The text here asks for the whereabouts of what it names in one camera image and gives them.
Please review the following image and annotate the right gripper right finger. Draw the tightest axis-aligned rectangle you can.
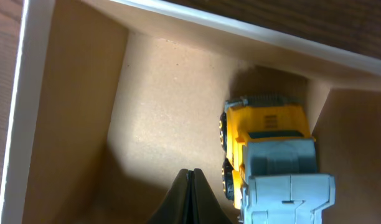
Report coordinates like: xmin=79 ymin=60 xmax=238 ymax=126
xmin=189 ymin=169 xmax=232 ymax=224

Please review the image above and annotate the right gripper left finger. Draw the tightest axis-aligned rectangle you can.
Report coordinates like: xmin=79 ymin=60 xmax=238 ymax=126
xmin=147 ymin=169 xmax=189 ymax=224

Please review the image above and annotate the yellow grey toy truck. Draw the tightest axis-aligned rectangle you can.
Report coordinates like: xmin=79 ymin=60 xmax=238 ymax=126
xmin=219 ymin=95 xmax=336 ymax=224

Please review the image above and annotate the white cardboard box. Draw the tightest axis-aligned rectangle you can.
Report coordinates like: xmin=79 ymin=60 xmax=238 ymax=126
xmin=0 ymin=1 xmax=381 ymax=223

